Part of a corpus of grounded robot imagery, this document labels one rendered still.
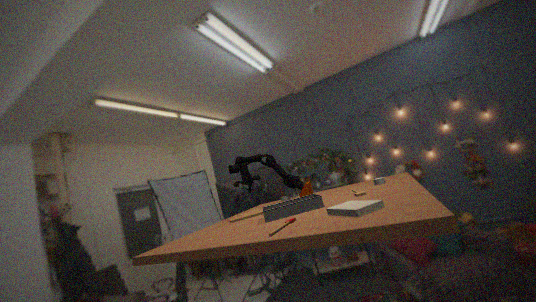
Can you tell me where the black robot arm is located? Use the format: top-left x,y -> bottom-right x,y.
228,154 -> 305,191

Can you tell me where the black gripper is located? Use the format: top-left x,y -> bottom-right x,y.
233,170 -> 261,193

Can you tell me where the grey roasting tin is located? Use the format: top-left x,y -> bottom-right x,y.
262,194 -> 324,223

